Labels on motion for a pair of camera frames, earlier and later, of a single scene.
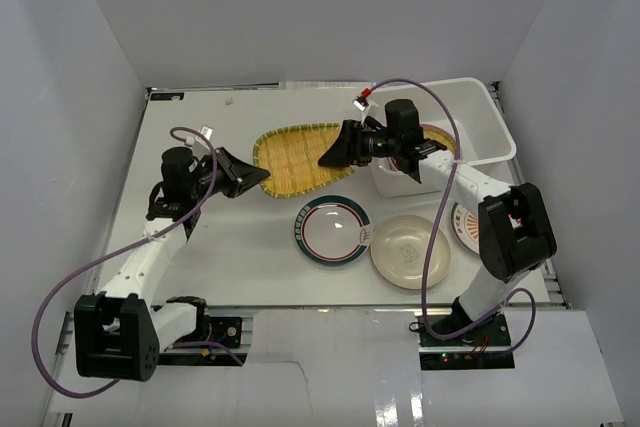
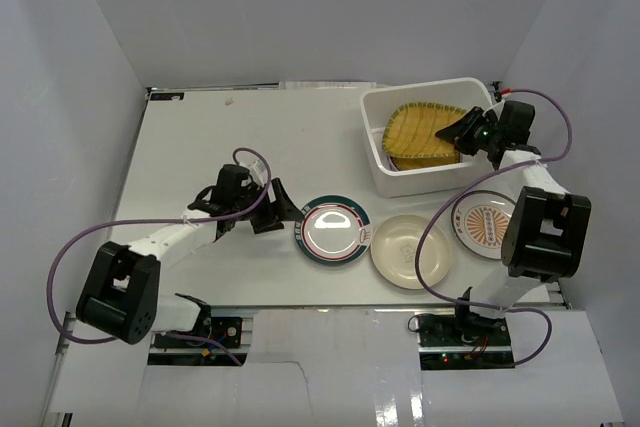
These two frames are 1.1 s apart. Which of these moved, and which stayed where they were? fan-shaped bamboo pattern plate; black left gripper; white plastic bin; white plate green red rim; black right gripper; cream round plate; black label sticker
Moved: black right gripper; black left gripper; fan-shaped bamboo pattern plate
Stayed: cream round plate; white plastic bin; white plate green red rim; black label sticker
